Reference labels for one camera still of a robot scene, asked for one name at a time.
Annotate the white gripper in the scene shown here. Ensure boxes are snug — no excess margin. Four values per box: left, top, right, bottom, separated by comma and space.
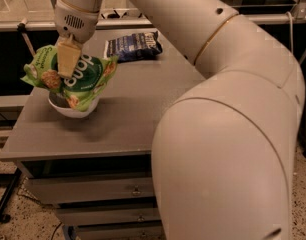
55, 0, 99, 78

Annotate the green rice chip bag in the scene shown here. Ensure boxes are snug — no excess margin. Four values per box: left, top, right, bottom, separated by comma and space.
21, 45, 118, 111

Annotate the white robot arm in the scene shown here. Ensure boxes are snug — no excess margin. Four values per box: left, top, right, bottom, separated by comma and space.
55, 0, 305, 240

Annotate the white bowl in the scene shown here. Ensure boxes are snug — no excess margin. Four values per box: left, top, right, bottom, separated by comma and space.
48, 93, 99, 119

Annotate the dark blue chip bag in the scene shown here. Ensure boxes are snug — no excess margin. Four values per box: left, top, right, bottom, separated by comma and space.
104, 31, 163, 63

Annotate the grey drawer cabinet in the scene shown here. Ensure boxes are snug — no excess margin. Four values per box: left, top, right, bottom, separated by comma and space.
0, 41, 204, 234

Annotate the top grey drawer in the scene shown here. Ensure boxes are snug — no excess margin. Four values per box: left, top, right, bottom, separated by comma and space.
25, 177, 154, 204

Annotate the grey drawer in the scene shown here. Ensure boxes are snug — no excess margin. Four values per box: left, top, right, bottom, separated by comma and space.
55, 207, 160, 226
25, 177, 154, 204
76, 225, 163, 240

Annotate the black floor stand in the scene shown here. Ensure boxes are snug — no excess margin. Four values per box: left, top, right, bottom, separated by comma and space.
0, 169, 21, 223

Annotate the middle grey drawer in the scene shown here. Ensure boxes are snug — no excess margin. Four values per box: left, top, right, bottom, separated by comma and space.
55, 207, 160, 226

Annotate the bottom grey drawer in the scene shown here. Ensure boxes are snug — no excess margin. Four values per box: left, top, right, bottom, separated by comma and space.
76, 225, 163, 240

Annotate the metal rail frame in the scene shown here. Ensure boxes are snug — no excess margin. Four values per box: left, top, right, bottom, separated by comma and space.
0, 0, 306, 33

